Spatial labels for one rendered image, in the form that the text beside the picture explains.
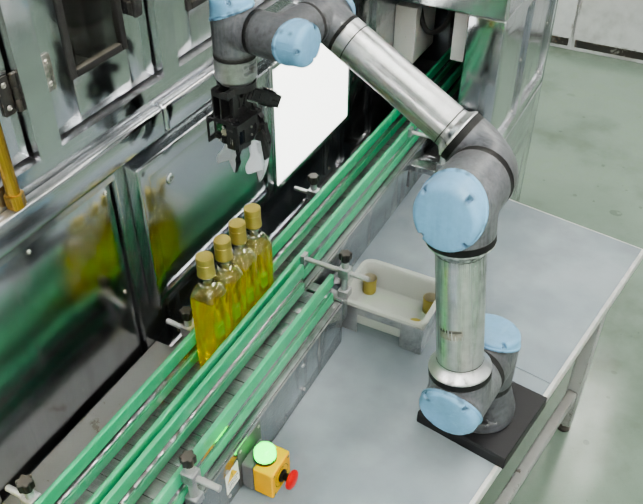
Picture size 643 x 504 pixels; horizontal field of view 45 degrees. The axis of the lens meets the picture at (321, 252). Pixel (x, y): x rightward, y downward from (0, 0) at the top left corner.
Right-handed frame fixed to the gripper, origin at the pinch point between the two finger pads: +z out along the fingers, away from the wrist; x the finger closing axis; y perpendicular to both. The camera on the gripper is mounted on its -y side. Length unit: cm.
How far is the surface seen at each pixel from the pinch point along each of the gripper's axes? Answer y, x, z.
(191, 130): 2.5, -11.7, -6.1
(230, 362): 20.5, 8.3, 31.2
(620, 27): -373, -8, 104
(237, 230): 7.0, 1.5, 9.9
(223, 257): 12.8, 2.3, 12.4
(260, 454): 30, 22, 40
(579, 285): -63, 56, 50
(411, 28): -107, -19, 14
